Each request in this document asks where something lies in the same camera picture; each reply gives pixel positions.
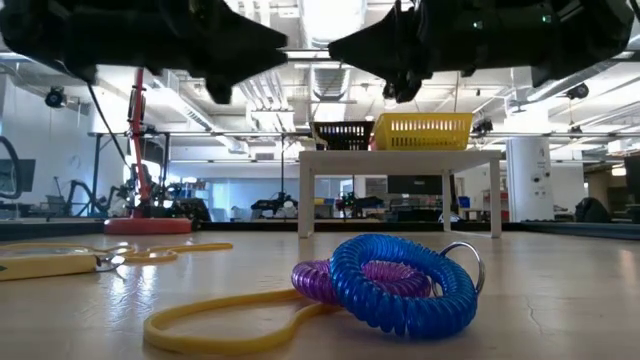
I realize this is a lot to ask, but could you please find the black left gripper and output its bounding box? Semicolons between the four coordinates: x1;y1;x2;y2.
74;0;289;84

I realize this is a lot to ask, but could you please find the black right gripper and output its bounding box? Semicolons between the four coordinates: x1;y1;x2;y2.
328;0;566;81

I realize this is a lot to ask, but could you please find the yellow plastic basket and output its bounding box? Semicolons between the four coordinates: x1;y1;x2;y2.
372;112;475;152

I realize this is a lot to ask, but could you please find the black plastic basket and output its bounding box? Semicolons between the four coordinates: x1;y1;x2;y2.
309;120;376;152

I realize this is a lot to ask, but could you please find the yellow rubber band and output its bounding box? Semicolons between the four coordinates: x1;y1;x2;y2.
122;242;235;265
143;287;344;357
0;242;137;257

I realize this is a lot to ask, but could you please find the blue coil wrist keychain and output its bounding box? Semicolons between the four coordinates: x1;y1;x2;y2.
328;233;487;341

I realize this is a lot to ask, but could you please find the purple coil wrist keychain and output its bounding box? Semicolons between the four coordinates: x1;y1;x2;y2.
291;258;434;306

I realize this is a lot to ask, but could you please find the yellow Crayola crayon box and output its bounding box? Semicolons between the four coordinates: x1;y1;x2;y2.
0;251;126;282

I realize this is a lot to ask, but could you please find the red desk lamp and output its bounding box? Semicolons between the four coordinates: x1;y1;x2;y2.
103;67;194;236

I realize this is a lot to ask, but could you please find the dark office chair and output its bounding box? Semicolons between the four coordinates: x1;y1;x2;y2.
574;197;612;224

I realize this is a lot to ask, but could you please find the white perforated riser shelf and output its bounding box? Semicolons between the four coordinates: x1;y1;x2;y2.
298;149;504;240

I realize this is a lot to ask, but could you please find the black monitor screen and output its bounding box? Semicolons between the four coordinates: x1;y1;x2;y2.
387;174;444;196

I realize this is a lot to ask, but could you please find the black background robot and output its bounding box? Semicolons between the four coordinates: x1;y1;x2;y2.
249;192;300;220
335;192;386;220

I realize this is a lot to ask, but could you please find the white round pillar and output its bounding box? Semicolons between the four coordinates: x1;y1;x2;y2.
505;135;555;223

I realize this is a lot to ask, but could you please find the silver ventilation duct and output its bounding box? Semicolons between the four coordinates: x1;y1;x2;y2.
298;0;369;124

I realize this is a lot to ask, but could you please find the dark wall screen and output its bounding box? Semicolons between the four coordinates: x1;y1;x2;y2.
0;158;37;194

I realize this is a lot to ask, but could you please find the black aluminium table frame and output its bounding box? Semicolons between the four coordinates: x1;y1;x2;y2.
0;218;640;242

